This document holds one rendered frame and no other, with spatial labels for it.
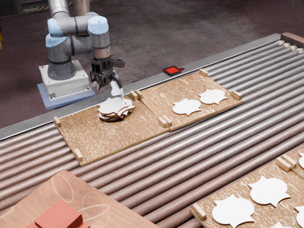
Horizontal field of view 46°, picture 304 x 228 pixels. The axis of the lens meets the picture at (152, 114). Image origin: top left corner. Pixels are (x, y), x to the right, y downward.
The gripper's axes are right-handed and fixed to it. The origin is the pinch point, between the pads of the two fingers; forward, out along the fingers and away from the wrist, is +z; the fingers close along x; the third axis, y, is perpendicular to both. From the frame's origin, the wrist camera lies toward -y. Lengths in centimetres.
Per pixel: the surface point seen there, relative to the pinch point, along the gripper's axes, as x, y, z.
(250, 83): 37, -65, 13
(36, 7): -401, -229, 97
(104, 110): -0.2, 5.3, 5.6
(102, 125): 0.6, 8.4, 11.4
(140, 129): 16.9, 1.0, 11.4
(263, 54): 28, -100, 13
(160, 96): 7.9, -25.1, 11.4
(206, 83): 19, -49, 11
